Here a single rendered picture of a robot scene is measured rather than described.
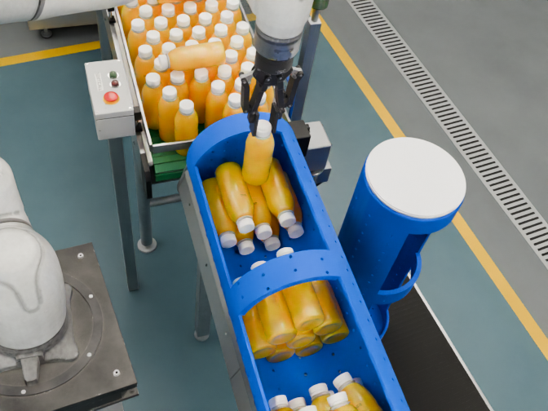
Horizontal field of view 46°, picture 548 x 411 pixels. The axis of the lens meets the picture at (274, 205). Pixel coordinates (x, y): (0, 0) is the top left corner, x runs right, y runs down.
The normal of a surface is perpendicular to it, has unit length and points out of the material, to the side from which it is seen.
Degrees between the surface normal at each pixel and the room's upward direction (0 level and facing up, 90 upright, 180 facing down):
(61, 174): 0
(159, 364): 0
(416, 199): 0
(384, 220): 90
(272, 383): 34
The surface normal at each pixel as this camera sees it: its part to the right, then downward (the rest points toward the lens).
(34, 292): 0.71, 0.36
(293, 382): 0.29, -0.61
